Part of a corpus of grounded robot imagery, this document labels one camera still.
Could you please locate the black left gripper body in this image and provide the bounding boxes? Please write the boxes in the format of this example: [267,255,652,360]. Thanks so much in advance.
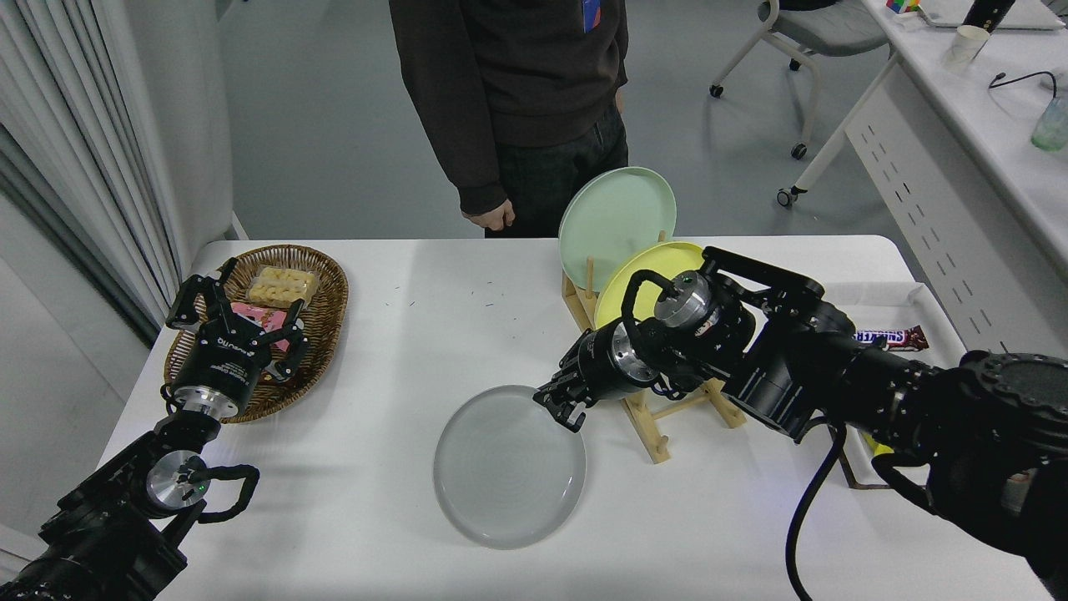
[171,324,270,402]

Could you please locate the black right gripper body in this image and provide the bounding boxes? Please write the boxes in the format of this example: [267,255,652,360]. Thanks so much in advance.
[557,326,632,404]

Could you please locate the grey plate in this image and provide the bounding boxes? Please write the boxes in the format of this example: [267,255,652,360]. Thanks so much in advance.
[432,384,587,550]

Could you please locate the yellow plate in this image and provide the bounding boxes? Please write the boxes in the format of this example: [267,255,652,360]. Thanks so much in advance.
[593,241,706,331]

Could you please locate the wooden plate rack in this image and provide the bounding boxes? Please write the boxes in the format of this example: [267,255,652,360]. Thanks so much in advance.
[561,230,748,465]

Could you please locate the pale green plate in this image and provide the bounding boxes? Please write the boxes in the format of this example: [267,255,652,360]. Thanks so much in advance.
[558,166,678,293]

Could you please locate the person's right hand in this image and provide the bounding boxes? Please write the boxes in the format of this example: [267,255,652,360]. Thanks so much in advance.
[461,199,516,232]

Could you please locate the pink snack pack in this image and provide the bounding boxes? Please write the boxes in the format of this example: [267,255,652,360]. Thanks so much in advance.
[229,300,306,356]

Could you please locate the brown wicker basket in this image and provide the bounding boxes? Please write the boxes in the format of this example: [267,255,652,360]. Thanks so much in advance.
[164,244,350,425]

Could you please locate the clear pack of biscuits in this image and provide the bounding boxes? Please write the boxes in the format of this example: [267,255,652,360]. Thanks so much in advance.
[245,264,321,310]

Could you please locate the white curtain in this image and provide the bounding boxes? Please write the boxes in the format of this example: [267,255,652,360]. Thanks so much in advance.
[0,0,184,347]

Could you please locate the brown snickers bar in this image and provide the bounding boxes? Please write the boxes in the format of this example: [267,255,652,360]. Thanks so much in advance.
[853,325,930,351]

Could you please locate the white lined tray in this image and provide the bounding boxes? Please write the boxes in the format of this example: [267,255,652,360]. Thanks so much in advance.
[822,281,969,491]

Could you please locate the person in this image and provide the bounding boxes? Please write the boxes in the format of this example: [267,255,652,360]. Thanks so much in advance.
[388,0,629,240]

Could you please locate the grey office chair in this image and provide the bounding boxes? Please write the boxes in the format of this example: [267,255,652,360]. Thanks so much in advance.
[710,0,892,161]

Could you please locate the white desk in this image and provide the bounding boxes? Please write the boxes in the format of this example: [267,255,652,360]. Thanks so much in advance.
[776,0,1068,360]

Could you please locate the white paper cup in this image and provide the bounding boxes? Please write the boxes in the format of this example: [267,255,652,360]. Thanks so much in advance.
[950,24,992,64]

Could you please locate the translucent green cup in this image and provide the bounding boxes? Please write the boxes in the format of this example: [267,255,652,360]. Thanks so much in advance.
[1031,94,1068,153]

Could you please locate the white laptop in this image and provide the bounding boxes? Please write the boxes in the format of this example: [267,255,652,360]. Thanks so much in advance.
[916,0,1068,32]

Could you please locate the black cable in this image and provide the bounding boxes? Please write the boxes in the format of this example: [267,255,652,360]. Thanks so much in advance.
[990,70,1060,99]

